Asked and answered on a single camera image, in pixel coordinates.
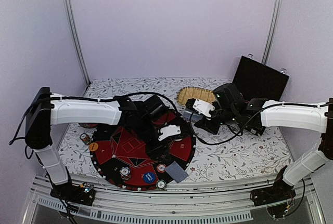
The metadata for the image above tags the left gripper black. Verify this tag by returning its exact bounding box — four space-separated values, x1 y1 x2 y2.
135 118 172 164

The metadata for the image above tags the round red black poker mat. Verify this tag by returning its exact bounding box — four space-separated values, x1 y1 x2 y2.
90 106 196 191

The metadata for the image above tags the red white poker chip stack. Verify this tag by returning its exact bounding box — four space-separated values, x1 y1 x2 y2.
157 164 166 173

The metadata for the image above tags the blue white poker chip stack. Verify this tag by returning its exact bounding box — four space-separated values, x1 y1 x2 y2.
119 166 132 181

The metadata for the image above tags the orange big blind button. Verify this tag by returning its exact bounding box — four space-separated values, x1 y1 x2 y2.
88 142 98 152

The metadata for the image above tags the blue small blind button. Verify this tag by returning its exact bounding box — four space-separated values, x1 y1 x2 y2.
143 172 156 184

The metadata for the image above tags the dealt blue card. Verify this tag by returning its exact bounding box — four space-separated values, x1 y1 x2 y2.
165 161 188 183

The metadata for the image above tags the multicolour chip stack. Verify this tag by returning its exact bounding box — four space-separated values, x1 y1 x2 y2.
80 133 91 145

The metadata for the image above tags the green poker chip stack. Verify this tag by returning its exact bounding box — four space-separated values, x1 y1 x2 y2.
156 180 167 190

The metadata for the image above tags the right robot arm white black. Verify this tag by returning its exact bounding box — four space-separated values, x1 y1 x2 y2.
187 83 332 206

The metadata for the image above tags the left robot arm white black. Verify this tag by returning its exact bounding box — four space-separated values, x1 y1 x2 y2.
25 87 169 206

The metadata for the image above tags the black poker set case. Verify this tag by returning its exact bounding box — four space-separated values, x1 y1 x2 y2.
231 55 290 137

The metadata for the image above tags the woven bamboo tray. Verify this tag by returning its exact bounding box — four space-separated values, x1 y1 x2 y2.
176 87 215 106

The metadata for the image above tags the red floral round dish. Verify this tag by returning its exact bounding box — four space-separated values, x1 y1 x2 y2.
79 123 98 129

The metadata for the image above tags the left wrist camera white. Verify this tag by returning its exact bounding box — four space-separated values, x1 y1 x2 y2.
158 125 181 141

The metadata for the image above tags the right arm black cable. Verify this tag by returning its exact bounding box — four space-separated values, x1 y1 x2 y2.
189 104 333 146

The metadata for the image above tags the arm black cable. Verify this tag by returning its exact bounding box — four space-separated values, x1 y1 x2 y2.
9 91 180 147
189 104 333 146

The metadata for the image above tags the aluminium frame post right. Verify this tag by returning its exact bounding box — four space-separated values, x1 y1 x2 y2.
261 0 283 65

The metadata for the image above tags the aluminium frame post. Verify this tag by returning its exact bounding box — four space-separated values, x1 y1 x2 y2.
63 0 91 85
261 0 283 65

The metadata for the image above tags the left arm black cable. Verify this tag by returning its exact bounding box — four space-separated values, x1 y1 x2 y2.
9 91 180 147

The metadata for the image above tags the aluminium front rail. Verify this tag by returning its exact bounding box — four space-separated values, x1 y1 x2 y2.
28 174 321 222

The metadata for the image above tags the aluminium frame post left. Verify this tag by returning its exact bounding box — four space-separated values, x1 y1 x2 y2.
63 0 91 85

